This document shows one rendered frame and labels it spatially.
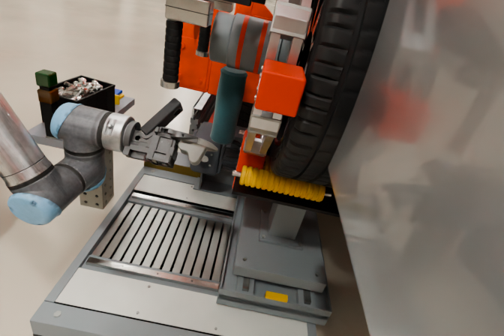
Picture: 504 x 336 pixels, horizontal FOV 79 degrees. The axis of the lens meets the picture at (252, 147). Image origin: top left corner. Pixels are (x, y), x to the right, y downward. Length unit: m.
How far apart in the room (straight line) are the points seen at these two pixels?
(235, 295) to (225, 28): 0.78
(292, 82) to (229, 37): 0.33
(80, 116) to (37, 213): 0.22
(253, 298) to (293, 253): 0.20
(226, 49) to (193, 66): 0.56
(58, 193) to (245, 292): 0.61
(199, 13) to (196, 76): 0.71
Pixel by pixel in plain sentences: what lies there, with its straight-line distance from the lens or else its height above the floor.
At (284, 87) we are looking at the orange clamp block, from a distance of 0.52.
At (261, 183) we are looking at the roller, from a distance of 0.87.
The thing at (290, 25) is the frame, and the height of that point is 0.95.
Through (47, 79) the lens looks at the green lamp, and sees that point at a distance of 1.04.
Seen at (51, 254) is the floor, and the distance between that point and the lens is 1.38.
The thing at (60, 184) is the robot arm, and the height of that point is 0.54.
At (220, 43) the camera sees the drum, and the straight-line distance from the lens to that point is 0.81.
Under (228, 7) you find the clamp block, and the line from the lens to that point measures 1.01.
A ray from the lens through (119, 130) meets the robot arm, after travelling 0.75.
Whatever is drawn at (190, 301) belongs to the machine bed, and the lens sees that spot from 1.11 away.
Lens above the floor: 1.01
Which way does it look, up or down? 29 degrees down
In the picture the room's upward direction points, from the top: 14 degrees clockwise
